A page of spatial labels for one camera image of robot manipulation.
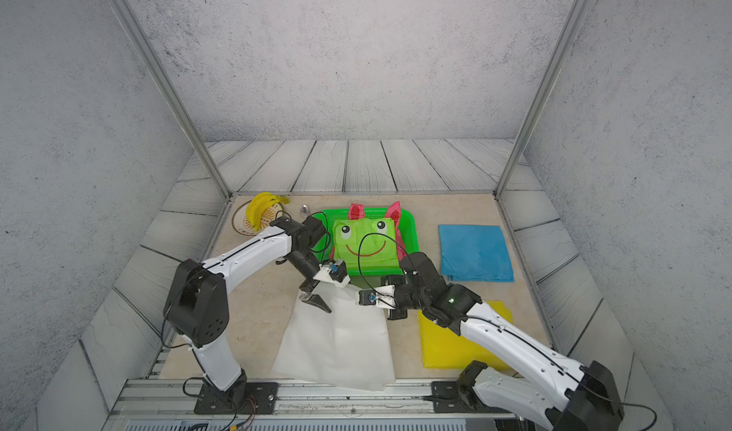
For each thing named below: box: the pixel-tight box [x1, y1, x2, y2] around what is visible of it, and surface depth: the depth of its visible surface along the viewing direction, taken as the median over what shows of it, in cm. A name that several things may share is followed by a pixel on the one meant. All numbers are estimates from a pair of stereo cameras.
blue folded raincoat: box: [438, 225, 515, 283], surface depth 102 cm
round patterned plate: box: [231, 199, 285, 237], surface depth 114 cm
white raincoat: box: [269, 282, 396, 391], surface depth 76 cm
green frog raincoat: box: [332, 217, 400, 269], surface depth 103 cm
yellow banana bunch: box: [245, 192, 291, 230], surface depth 114 cm
